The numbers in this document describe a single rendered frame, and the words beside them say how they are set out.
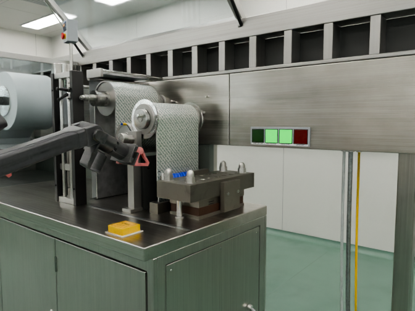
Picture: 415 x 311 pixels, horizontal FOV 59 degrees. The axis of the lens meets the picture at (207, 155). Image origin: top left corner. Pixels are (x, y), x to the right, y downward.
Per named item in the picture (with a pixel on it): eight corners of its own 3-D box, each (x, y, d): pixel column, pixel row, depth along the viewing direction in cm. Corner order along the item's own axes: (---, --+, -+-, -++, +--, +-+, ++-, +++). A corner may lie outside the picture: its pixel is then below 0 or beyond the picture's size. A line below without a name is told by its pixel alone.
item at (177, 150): (156, 181, 137) (155, 131, 135) (197, 174, 155) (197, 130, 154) (157, 181, 137) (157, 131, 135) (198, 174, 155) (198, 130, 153)
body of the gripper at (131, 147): (133, 164, 121) (116, 155, 115) (113, 161, 127) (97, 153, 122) (139, 146, 122) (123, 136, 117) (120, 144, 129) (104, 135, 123)
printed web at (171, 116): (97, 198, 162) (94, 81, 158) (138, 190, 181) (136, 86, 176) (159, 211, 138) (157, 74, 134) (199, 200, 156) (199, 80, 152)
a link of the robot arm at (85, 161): (98, 127, 108) (78, 122, 112) (81, 163, 105) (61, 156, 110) (122, 143, 118) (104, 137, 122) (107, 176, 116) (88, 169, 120)
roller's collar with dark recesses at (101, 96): (88, 106, 151) (88, 91, 151) (100, 107, 156) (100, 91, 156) (97, 105, 147) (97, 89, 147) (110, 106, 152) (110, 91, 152)
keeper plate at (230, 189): (220, 211, 135) (220, 182, 134) (235, 207, 143) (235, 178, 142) (225, 212, 134) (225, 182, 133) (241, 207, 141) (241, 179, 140)
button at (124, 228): (107, 232, 113) (107, 224, 113) (126, 227, 118) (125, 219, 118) (122, 236, 109) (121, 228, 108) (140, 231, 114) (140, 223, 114)
